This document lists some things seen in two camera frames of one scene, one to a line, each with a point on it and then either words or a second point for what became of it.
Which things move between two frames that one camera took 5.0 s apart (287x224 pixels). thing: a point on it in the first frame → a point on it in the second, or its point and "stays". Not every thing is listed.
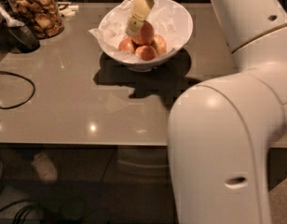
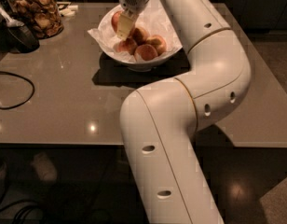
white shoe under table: (45, 166) stays
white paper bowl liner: (169, 22) stays
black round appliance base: (21, 39) stays
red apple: (144, 35) → (115, 21)
